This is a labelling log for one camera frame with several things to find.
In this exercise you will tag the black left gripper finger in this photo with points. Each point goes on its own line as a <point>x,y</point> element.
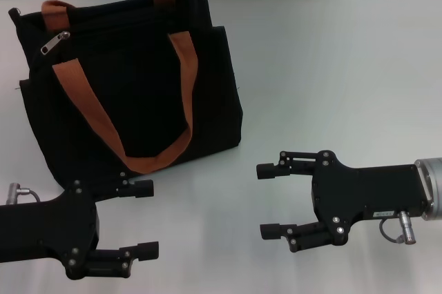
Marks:
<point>138,188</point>
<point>117,263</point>

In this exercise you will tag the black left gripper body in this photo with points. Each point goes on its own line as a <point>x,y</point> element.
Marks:
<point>52,228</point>

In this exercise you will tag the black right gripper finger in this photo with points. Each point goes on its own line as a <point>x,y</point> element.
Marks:
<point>307,237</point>
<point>269,170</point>

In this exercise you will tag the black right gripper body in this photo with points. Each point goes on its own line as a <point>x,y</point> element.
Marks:
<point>362,194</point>

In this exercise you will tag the silver zipper pull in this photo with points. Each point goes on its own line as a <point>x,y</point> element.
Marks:
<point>52,45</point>

